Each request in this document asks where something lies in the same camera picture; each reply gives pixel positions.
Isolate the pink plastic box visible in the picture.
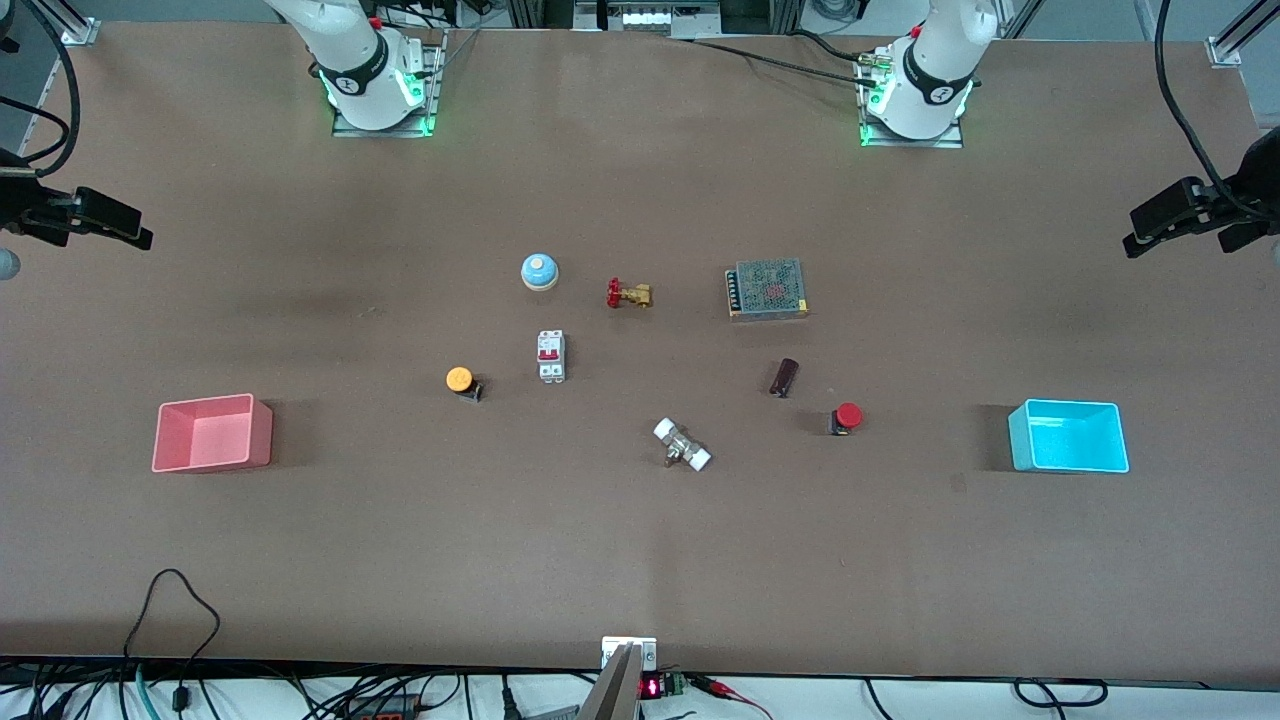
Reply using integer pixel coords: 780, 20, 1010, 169
151, 393, 274, 474

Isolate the cyan plastic box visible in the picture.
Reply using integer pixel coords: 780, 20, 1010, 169
1007, 398, 1130, 474

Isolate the metal mesh power supply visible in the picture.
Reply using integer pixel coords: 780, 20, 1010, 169
725, 259, 810, 322

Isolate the white and metal pipe valve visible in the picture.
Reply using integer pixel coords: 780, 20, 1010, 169
652, 417, 713, 474

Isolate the black power strip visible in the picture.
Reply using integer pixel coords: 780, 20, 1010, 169
348, 693, 425, 720

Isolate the lit control unit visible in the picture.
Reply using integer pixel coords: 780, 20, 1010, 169
573, 0, 723, 39

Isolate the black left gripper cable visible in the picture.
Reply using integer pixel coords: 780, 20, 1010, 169
1154, 0, 1280, 219

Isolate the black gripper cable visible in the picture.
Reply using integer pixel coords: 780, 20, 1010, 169
0, 0, 82, 179
1154, 0, 1280, 219

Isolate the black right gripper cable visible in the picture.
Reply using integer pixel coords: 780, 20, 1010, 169
0, 0, 82, 179

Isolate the aluminium frame profile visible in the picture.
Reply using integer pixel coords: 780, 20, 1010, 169
1205, 0, 1280, 70
28, 0, 102, 47

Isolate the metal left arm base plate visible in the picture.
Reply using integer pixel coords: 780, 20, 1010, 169
857, 50, 965, 150

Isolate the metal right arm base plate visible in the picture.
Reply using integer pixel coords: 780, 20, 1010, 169
331, 30, 447, 139

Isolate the black looped thin cable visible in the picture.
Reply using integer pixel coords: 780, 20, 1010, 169
122, 569, 222, 713

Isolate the black cable to arm base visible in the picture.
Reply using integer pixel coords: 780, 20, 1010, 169
668, 30, 885, 89

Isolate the black coiled cable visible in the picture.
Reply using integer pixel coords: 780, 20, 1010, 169
1012, 677, 1110, 710

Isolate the red clip lead wire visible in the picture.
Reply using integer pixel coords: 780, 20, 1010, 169
688, 674, 776, 720

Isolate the white metal table bracket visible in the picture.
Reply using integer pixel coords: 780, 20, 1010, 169
601, 636, 659, 672

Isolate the grey camera support bar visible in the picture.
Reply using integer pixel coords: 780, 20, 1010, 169
576, 644, 642, 720

